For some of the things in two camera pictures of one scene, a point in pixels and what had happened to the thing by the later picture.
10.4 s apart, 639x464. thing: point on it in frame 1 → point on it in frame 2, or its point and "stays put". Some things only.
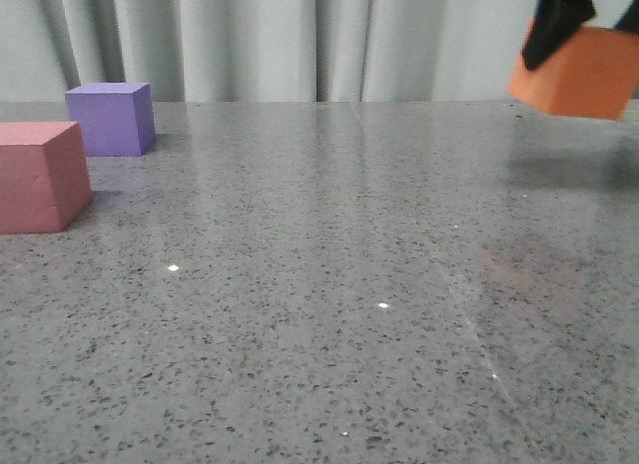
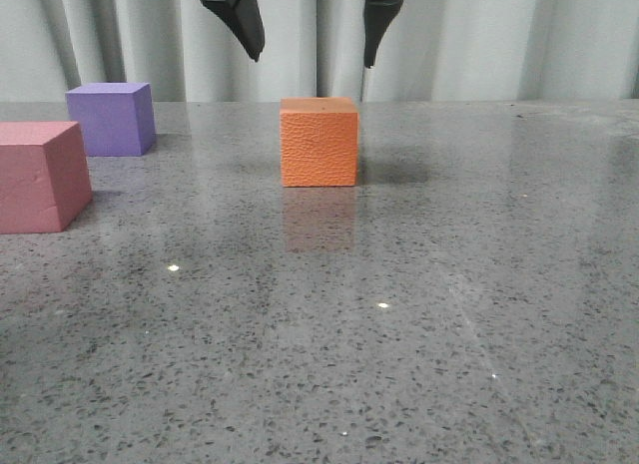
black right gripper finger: x=629 y=20 → x=382 y=2
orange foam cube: x=595 y=75 → x=319 y=142
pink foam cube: x=44 y=176 stays put
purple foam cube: x=116 y=118 stays put
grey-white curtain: x=266 y=43 stays put
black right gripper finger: x=560 y=10 → x=238 y=7
